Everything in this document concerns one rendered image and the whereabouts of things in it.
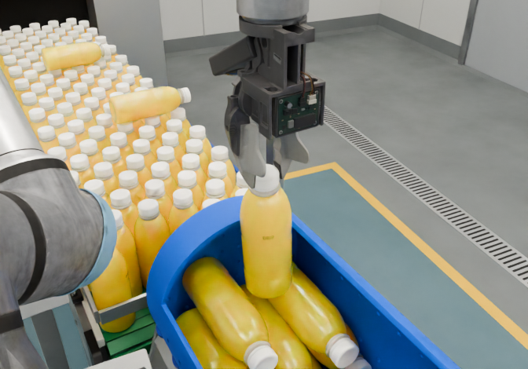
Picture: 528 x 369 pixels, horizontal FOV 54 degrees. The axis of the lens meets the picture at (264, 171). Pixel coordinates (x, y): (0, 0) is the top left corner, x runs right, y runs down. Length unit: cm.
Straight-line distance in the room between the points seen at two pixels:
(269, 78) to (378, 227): 230
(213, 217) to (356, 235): 202
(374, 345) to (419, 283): 171
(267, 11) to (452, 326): 200
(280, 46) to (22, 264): 31
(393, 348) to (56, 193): 51
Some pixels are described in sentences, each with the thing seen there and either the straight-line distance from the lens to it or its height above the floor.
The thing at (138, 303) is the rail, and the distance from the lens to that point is 102.
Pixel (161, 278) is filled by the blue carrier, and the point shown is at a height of 116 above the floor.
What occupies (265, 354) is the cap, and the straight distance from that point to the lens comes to 71.
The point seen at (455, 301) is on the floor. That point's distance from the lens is 250.
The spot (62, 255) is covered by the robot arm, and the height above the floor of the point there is 135.
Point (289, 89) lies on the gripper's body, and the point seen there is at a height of 148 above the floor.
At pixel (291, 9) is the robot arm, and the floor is 155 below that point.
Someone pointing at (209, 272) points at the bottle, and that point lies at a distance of 79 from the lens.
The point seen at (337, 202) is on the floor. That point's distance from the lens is 296.
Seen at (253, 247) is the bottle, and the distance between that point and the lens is 70.
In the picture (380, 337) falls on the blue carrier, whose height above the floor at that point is 108.
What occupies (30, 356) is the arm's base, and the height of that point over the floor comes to 133.
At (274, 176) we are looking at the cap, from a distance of 65.
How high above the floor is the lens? 168
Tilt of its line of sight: 31 degrees down
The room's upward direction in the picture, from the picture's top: straight up
